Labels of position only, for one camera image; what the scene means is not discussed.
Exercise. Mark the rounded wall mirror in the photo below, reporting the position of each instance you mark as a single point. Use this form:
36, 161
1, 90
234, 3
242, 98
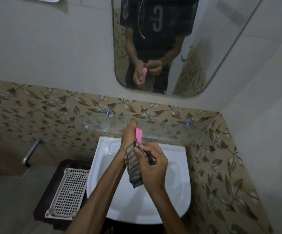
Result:
216, 34

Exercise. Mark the dark stool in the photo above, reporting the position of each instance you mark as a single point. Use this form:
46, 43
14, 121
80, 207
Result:
48, 187

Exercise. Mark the white plastic perforated basket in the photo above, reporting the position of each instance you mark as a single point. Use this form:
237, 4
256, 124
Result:
69, 194

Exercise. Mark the checkered cleaning cloth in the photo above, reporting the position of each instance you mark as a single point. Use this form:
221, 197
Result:
133, 170

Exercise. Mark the white wash basin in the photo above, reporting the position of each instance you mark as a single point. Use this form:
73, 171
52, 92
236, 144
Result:
175, 182

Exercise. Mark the chrome wall tap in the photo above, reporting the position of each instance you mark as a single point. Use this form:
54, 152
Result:
31, 152

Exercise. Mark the clear glass shelf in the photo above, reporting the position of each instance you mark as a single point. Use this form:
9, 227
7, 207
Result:
175, 131

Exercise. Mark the person's left forearm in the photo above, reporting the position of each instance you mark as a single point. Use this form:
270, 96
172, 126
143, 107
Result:
99, 197

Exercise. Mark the pink soap dish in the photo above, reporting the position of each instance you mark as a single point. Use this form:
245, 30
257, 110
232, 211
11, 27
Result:
138, 135

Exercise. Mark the person's right hand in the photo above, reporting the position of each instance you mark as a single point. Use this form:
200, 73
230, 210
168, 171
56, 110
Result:
153, 170

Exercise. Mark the chrome shelf mount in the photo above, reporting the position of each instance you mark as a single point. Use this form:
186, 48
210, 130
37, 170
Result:
108, 112
187, 123

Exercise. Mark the person's left hand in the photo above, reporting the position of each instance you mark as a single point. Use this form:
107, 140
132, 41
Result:
128, 136

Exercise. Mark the person's right forearm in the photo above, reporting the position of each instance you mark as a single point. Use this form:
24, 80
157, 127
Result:
170, 212

